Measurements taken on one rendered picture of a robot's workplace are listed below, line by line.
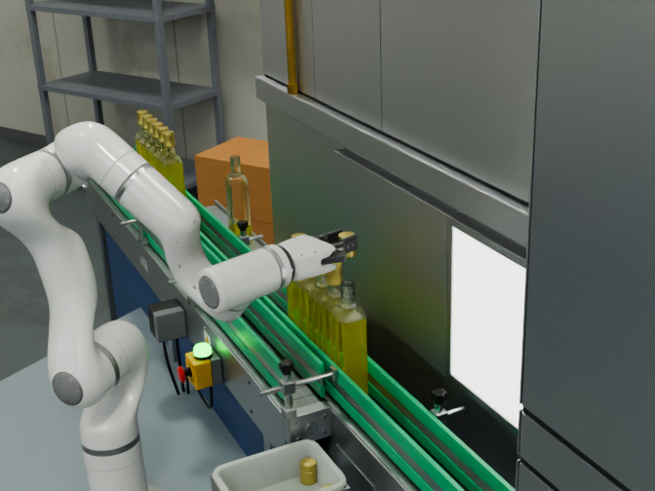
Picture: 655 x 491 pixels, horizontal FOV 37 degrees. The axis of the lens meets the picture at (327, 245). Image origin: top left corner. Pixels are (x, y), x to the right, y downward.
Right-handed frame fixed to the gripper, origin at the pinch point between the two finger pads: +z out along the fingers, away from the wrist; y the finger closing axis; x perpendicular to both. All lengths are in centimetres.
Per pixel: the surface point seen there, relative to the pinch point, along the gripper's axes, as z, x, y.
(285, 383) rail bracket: -14.6, -26.7, -2.0
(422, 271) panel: 10.5, -6.2, 11.7
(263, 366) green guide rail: -7.5, -32.5, -18.5
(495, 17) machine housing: 9, 45, 30
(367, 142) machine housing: 17.6, 13.9, -10.4
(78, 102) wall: 205, -100, -517
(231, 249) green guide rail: 26, -32, -76
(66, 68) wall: 203, -76, -525
